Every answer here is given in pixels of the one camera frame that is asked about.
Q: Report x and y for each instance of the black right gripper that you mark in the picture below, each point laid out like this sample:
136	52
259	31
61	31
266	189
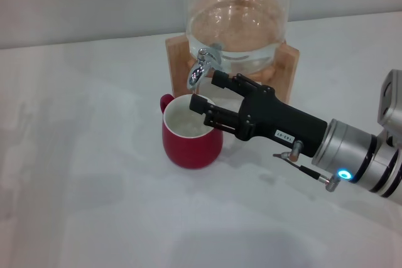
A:
282	120

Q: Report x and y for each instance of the chrome faucet tap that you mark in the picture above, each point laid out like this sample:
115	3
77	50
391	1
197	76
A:
201	67

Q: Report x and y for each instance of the red ceramic cup white inside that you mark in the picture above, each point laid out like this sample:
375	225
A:
188	152

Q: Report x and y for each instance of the wooden dispenser stand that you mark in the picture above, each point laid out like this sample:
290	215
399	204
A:
177	67

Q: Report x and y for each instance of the clear glass water dispenser jar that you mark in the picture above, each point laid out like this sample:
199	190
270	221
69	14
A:
235	20

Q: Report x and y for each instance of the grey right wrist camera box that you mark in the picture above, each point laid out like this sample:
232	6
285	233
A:
392	105

